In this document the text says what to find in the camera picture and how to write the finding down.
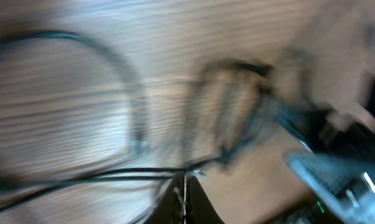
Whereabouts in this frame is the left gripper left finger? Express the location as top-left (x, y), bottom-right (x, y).
top-left (144, 174), bottom-right (185, 224)

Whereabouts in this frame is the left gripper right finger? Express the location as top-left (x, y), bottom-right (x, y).
top-left (185, 175), bottom-right (225, 224)

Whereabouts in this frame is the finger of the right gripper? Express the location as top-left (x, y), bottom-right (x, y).
top-left (284, 152), bottom-right (375, 223)

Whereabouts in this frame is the black USB-C cable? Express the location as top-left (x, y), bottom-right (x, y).
top-left (0, 29), bottom-right (150, 156)

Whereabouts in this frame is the black USB-A cable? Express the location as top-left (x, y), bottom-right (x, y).
top-left (0, 58), bottom-right (315, 218)

